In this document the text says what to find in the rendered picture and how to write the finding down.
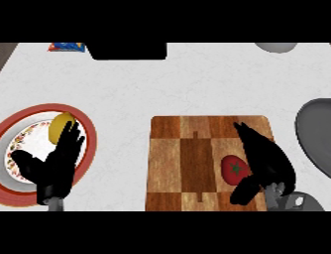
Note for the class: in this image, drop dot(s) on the red tomato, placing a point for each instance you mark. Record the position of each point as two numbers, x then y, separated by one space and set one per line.
233 169

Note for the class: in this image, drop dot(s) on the blue and red packet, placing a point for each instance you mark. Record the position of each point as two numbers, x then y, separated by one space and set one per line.
67 47

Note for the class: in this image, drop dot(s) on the grey bowl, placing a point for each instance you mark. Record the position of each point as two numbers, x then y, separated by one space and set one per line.
277 47

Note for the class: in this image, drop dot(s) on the wooden checkered cutting board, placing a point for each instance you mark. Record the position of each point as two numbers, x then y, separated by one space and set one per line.
193 165

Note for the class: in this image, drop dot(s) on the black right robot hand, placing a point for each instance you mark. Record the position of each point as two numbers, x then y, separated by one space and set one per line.
267 158

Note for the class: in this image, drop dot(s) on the yellow lemon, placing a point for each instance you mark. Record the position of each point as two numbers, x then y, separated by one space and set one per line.
59 130

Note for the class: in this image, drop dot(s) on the black appliance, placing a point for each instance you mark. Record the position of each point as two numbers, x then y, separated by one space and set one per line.
128 51

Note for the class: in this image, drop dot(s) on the white floral plate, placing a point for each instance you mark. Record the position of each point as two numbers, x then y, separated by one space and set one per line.
32 142

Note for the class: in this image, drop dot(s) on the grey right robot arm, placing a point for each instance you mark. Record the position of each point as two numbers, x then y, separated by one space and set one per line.
290 200

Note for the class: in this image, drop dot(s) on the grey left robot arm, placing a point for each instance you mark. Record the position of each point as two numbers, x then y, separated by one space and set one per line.
57 204

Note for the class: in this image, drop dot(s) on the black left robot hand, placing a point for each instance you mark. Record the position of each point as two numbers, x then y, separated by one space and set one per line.
59 165

